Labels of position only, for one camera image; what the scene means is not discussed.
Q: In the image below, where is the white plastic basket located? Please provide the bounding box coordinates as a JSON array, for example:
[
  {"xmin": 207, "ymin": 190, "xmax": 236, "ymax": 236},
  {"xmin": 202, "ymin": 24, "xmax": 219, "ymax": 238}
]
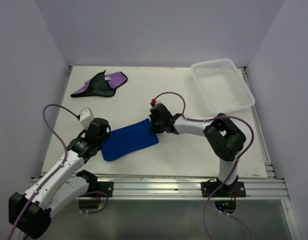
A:
[{"xmin": 190, "ymin": 58, "xmax": 256, "ymax": 115}]

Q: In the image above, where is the blue towel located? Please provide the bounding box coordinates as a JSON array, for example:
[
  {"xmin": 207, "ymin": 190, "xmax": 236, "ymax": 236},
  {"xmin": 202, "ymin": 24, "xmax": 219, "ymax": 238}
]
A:
[{"xmin": 101, "ymin": 118, "xmax": 159, "ymax": 162}]

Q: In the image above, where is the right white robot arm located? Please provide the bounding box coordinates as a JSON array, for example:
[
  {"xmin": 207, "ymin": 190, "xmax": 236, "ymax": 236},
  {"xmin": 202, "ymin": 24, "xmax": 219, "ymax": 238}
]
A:
[{"xmin": 149, "ymin": 103, "xmax": 247, "ymax": 197}]

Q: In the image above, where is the aluminium frame rail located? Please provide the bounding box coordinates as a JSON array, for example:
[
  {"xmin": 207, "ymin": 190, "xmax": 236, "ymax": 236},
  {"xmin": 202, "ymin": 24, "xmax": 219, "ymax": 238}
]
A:
[{"xmin": 97, "ymin": 175, "xmax": 290, "ymax": 201}]

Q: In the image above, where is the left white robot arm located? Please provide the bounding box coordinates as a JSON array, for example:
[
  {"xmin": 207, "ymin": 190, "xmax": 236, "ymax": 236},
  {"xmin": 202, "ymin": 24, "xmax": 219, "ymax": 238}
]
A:
[{"xmin": 7, "ymin": 117, "xmax": 111, "ymax": 239}]

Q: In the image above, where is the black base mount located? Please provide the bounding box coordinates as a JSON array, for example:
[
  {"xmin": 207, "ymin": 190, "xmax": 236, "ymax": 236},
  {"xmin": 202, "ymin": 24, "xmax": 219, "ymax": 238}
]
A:
[
  {"xmin": 200, "ymin": 179, "xmax": 247, "ymax": 198},
  {"xmin": 94, "ymin": 181, "xmax": 114, "ymax": 198}
]

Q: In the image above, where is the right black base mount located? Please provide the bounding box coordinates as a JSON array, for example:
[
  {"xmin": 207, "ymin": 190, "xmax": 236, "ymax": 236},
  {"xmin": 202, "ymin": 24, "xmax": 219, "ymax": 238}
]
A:
[{"xmin": 200, "ymin": 179, "xmax": 247, "ymax": 198}]

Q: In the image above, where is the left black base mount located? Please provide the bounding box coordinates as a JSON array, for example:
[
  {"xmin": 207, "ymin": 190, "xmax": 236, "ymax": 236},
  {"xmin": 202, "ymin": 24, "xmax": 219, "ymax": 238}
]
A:
[{"xmin": 94, "ymin": 181, "xmax": 114, "ymax": 198}]

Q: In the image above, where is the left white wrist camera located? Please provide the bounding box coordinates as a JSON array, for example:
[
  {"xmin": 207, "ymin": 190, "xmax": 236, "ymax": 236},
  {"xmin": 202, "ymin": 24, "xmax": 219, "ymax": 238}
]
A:
[{"xmin": 78, "ymin": 107, "xmax": 94, "ymax": 129}]

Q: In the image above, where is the purple and grey towel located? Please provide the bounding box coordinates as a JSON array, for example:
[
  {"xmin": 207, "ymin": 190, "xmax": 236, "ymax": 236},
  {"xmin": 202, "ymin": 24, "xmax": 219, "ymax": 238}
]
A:
[{"xmin": 70, "ymin": 70, "xmax": 128, "ymax": 98}]

